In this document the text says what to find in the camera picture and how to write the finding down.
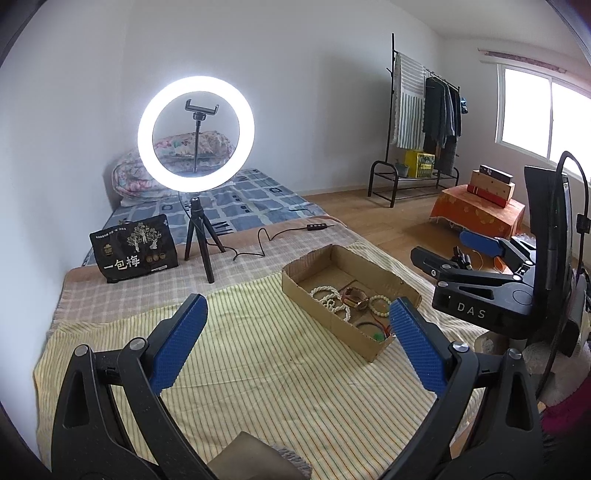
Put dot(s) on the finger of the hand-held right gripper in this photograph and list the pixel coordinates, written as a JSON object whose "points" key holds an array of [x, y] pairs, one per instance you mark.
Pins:
{"points": [[452, 270], [480, 243]]}

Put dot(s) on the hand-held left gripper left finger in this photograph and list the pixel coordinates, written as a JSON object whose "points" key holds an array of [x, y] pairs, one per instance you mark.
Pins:
{"points": [[180, 341]]}

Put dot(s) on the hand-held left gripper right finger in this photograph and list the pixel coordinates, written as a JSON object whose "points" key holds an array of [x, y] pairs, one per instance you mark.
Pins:
{"points": [[418, 341]]}

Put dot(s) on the thin teal bangle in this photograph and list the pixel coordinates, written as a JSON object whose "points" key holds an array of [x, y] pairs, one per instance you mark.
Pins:
{"points": [[364, 323]]}

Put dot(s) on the cardboard box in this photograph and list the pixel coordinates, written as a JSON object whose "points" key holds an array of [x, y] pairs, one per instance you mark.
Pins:
{"points": [[323, 319]]}

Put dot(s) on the small dark object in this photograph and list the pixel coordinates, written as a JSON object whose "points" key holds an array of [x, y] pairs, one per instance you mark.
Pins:
{"points": [[461, 261]]}

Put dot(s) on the orange cloth-covered box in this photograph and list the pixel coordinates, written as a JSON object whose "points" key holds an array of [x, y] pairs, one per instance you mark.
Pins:
{"points": [[475, 217]]}

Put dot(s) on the beige checked blanket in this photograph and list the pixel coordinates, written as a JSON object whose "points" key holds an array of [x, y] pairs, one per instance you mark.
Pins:
{"points": [[138, 295]]}

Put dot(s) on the dark gift box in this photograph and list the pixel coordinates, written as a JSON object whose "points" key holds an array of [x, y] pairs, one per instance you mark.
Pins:
{"points": [[496, 174]]}

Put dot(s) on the yellow striped cloth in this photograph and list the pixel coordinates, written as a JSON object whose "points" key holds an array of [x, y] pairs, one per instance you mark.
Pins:
{"points": [[258, 369]]}

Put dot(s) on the yellow box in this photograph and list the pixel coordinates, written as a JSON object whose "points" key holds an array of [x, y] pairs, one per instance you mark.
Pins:
{"points": [[420, 164]]}

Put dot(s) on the black snack bag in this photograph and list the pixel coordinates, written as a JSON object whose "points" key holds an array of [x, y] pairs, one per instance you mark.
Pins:
{"points": [[134, 249]]}

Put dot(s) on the black tripod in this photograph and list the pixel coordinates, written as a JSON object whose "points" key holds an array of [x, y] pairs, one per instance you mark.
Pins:
{"points": [[199, 221]]}

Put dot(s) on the dark hanging clothes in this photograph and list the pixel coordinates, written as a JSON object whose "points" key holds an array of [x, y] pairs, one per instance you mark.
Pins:
{"points": [[438, 115]]}

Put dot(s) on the grey cloth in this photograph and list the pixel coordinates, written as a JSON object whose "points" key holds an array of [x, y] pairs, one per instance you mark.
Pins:
{"points": [[249, 459]]}

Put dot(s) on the window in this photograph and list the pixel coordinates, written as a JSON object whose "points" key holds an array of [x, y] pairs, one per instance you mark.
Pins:
{"points": [[545, 120]]}

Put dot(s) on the magenta cloth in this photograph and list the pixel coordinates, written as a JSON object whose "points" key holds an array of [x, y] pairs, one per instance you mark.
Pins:
{"points": [[565, 420]]}

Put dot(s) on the black metal clothes rack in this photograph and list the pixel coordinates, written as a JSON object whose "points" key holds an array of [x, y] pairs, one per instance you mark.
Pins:
{"points": [[392, 115]]}

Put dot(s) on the striped hanging towel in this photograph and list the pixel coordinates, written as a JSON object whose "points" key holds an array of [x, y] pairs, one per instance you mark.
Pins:
{"points": [[410, 101]]}

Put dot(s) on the blue patterned bedsheet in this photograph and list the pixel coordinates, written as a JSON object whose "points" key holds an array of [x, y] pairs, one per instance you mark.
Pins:
{"points": [[258, 198]]}

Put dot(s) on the floral quilt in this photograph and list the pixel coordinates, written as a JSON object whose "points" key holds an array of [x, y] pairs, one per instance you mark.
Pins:
{"points": [[134, 180]]}

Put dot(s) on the curtain rail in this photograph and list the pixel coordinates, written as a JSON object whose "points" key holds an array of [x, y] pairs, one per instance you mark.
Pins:
{"points": [[521, 57]]}

